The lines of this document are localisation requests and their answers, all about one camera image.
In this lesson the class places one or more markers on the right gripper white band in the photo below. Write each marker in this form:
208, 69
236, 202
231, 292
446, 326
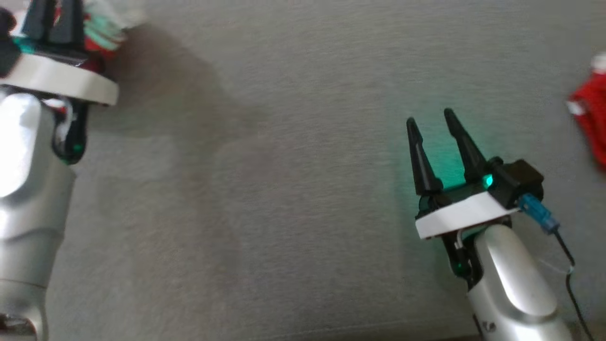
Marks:
464, 213

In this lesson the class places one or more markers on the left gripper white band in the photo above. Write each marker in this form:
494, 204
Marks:
57, 78

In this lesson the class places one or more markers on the red shirt with white sleeves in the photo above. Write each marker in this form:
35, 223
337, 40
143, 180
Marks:
106, 33

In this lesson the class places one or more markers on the red garment with white band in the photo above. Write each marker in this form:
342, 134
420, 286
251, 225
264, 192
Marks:
594, 113

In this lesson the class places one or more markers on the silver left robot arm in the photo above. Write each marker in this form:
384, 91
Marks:
28, 213

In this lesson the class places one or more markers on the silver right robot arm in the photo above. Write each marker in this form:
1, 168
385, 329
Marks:
511, 293

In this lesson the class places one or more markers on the grey fabric sofa seat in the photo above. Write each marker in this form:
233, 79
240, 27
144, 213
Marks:
284, 189

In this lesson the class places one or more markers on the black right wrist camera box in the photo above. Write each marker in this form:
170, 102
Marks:
518, 180

